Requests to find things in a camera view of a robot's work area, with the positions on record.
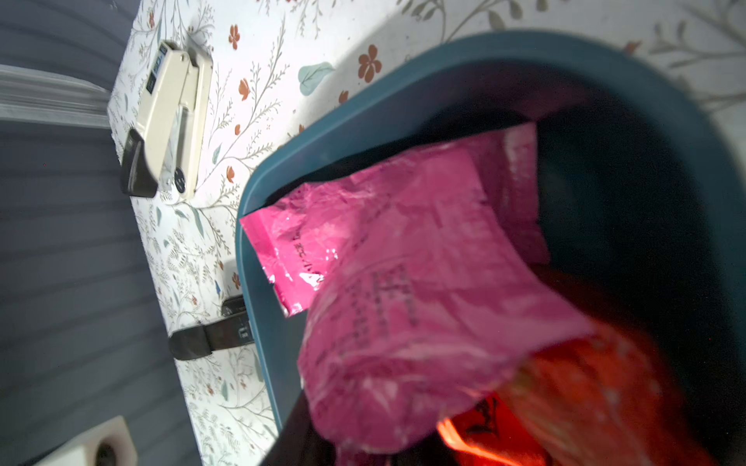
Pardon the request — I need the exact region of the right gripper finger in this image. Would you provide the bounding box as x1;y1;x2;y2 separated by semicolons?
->
260;391;336;466

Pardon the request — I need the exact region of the pink tea bag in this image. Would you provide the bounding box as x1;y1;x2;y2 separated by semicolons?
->
240;122;551;316
298;191;593;454

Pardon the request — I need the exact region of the red tea bag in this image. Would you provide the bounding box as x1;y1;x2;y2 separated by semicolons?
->
437;323;716;465

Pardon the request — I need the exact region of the teal plastic storage box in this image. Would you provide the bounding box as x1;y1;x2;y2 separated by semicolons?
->
238;30;745;464

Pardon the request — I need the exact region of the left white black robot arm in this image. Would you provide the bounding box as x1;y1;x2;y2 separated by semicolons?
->
37;416;139;466

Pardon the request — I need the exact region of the beige black stapler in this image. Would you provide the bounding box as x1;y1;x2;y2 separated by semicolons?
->
120;40;214;200

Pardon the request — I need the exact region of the floral table mat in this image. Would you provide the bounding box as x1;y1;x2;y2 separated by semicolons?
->
106;0;746;466

